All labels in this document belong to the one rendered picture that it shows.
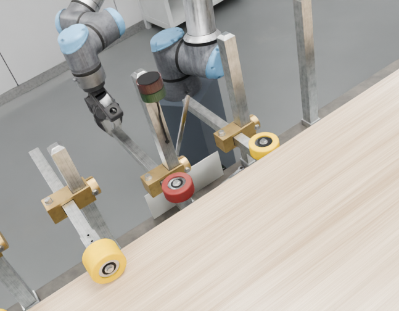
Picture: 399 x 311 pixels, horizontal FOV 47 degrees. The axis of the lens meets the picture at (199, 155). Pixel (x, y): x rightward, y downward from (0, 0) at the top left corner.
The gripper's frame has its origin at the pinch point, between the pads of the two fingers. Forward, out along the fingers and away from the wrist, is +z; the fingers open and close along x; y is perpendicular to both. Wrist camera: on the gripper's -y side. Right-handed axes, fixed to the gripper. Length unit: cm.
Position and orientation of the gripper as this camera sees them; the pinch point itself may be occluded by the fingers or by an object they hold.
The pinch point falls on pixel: (116, 135)
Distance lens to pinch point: 154.0
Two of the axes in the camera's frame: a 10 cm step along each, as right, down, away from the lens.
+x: -8.1, 5.0, -3.0
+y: -5.4, -4.6, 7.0
